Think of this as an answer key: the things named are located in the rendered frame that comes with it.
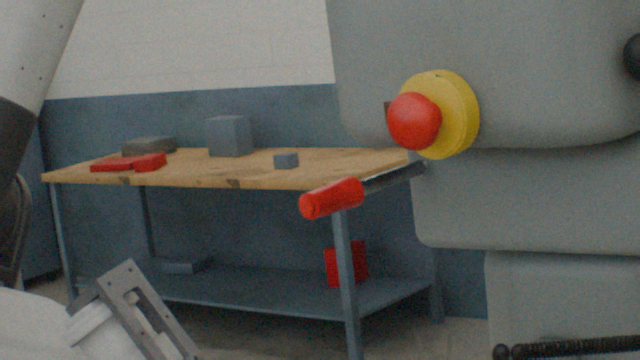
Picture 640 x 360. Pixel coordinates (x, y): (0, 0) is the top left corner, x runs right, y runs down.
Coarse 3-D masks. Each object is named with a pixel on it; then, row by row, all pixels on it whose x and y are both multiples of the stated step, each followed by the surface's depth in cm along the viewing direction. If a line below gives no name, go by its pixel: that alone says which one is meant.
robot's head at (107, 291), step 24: (120, 264) 85; (96, 288) 84; (120, 288) 84; (144, 288) 86; (72, 312) 86; (96, 312) 85; (120, 312) 83; (168, 312) 86; (144, 336) 84; (168, 336) 86
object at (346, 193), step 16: (384, 176) 102; (400, 176) 103; (416, 176) 105; (320, 192) 96; (336, 192) 97; (352, 192) 98; (368, 192) 100; (304, 208) 96; (320, 208) 95; (336, 208) 97
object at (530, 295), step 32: (512, 256) 107; (544, 256) 105; (576, 256) 103; (608, 256) 101; (512, 288) 107; (544, 288) 105; (576, 288) 102; (608, 288) 100; (512, 320) 107; (544, 320) 105; (576, 320) 103; (608, 320) 101
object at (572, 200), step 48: (624, 144) 93; (432, 192) 106; (480, 192) 103; (528, 192) 100; (576, 192) 97; (624, 192) 94; (432, 240) 107; (480, 240) 104; (528, 240) 101; (576, 240) 98; (624, 240) 95
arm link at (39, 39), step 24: (0, 0) 100; (24, 0) 100; (48, 0) 100; (72, 0) 102; (0, 24) 99; (24, 24) 100; (48, 24) 101; (72, 24) 104; (0, 48) 99; (24, 48) 100; (48, 48) 101; (0, 72) 99; (24, 72) 100; (48, 72) 102; (24, 96) 100
